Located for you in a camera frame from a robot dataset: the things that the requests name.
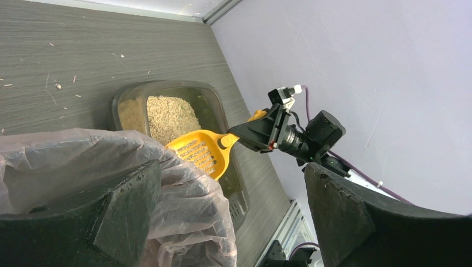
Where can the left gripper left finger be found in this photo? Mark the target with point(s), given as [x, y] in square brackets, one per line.
[106, 225]

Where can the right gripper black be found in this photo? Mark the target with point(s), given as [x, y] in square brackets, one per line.
[266, 130]

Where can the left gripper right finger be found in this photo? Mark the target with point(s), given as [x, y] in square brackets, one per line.
[403, 234]

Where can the orange plastic litter scoop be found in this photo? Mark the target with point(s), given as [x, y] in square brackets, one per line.
[210, 151]

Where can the translucent trash bag liner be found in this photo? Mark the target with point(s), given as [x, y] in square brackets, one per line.
[191, 223]

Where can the dark translucent litter box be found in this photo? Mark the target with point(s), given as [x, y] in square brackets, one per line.
[165, 110]

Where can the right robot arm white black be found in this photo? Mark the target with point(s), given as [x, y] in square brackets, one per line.
[320, 143]

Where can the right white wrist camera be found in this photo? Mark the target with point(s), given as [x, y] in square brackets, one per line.
[284, 96]

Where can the aluminium rail frame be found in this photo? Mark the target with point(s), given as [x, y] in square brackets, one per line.
[291, 232]

